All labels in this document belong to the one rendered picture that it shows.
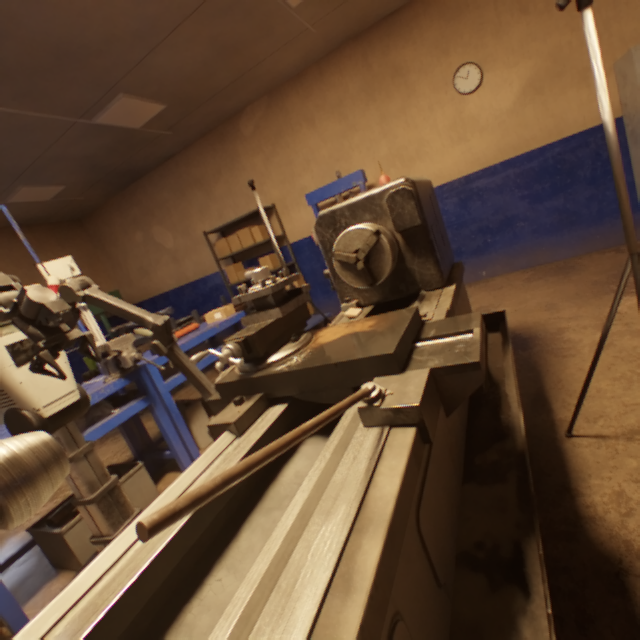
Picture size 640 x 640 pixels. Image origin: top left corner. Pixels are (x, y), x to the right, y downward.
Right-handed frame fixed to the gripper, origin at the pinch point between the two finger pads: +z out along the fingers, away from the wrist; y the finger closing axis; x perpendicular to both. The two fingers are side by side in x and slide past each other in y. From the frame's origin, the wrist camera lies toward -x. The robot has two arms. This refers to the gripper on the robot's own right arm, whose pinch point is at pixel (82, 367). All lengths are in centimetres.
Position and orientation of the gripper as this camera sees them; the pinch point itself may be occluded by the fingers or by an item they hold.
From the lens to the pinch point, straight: 106.9
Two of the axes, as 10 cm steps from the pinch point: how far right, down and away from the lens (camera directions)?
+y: 2.3, -2.8, 9.3
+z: 7.5, 6.6, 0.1
